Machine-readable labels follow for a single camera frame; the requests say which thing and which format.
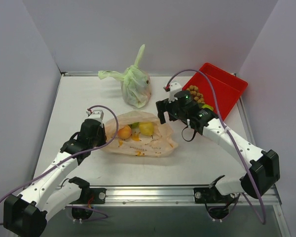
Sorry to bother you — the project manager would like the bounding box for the green knotted plastic bag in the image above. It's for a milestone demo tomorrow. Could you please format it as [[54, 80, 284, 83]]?
[[98, 44, 152, 108]]

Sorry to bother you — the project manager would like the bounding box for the orange peach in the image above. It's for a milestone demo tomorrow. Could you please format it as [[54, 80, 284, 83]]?
[[117, 125, 132, 139]]

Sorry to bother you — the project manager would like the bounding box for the longan bunch brown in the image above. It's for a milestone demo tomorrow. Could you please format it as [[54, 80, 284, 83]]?
[[186, 85, 205, 104]]

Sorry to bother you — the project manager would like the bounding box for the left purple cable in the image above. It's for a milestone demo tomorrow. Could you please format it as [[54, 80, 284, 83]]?
[[0, 105, 119, 226]]

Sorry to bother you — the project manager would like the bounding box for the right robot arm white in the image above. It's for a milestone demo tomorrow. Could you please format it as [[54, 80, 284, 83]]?
[[156, 91, 280, 202]]

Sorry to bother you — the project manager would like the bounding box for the green round fruit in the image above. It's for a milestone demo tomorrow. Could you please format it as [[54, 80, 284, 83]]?
[[199, 104, 214, 111]]

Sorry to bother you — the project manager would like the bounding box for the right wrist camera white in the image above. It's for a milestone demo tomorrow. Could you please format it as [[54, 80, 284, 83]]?
[[164, 82, 182, 103]]

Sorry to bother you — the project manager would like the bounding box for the aluminium front rail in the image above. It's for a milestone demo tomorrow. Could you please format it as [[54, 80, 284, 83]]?
[[19, 184, 284, 205]]

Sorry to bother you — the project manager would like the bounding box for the orange banana-print plastic bag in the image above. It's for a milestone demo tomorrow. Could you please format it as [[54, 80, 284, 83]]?
[[103, 111, 178, 157]]

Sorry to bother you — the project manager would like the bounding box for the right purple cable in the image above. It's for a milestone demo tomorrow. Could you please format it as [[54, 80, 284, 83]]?
[[167, 69, 266, 225]]

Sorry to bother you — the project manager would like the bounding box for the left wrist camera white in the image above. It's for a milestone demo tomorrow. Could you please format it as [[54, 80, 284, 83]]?
[[86, 110, 104, 122]]

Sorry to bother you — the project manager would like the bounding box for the purple cable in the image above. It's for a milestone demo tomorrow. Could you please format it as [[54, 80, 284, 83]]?
[[0, 105, 119, 226], [167, 69, 266, 225]]

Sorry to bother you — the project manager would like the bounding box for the red plastic tray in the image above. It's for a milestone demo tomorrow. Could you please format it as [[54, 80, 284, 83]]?
[[183, 63, 248, 119]]

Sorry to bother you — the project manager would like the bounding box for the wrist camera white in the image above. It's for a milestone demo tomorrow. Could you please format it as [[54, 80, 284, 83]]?
[[86, 110, 104, 122], [164, 82, 182, 103]]

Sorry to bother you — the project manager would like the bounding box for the yellow pear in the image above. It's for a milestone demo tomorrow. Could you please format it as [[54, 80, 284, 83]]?
[[139, 122, 154, 136]]

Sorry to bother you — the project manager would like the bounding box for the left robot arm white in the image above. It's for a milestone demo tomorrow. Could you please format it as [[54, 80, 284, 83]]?
[[3, 116, 106, 237]]

